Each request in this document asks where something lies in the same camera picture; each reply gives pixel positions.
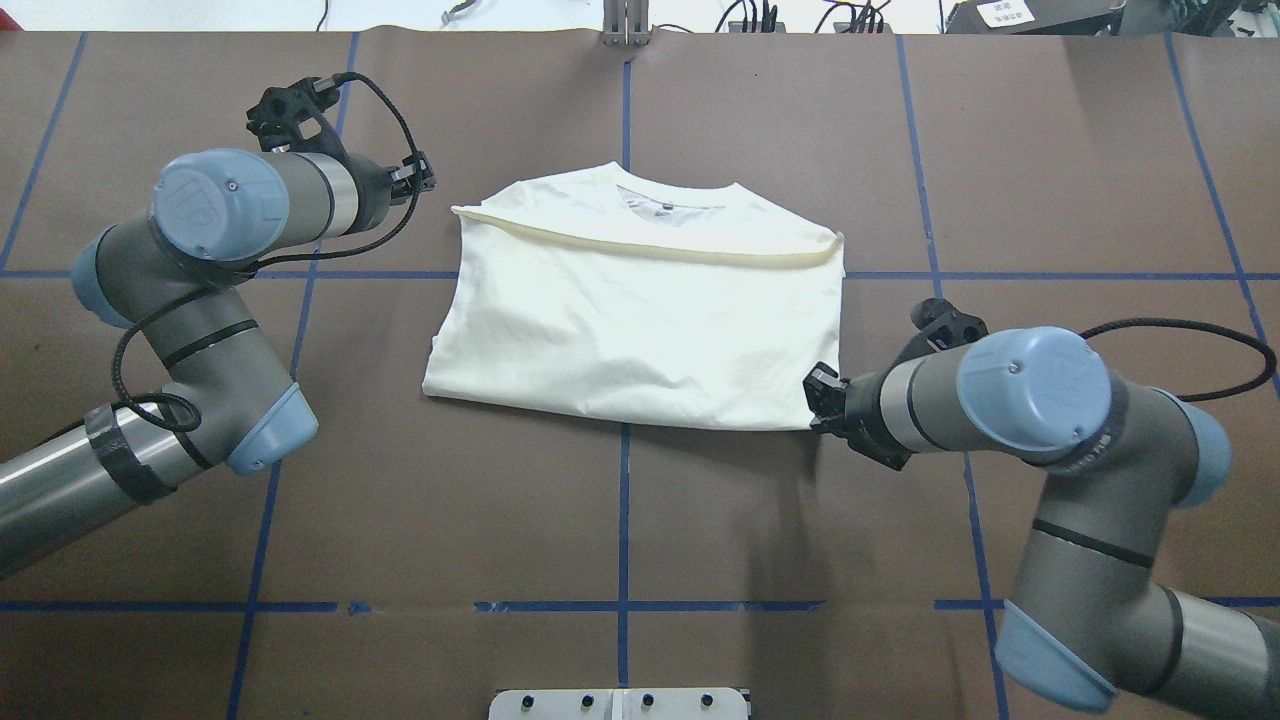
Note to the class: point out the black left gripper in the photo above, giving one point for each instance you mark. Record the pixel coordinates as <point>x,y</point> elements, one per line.
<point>374,188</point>

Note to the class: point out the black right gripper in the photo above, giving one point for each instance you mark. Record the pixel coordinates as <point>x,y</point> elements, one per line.
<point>862,405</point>

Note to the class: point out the cream long sleeve shirt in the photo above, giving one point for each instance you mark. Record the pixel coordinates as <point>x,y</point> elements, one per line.
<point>599,294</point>

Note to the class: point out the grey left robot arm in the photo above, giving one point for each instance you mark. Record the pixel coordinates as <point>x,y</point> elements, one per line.
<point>170,274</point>

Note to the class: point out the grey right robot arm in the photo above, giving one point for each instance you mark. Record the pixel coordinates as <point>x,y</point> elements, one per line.
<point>1085,621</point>

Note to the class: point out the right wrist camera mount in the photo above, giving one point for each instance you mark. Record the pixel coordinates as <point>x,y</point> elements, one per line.
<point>940,326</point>

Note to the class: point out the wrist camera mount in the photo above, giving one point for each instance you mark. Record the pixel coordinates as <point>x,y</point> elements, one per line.
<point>292,118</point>
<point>940,326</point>

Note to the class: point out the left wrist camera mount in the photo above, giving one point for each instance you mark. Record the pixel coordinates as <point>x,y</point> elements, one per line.
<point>292,118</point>

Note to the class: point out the aluminium frame post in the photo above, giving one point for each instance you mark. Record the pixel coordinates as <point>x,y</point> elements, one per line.
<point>626,23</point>

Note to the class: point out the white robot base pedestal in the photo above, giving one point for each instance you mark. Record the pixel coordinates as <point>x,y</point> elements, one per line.
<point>623,703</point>

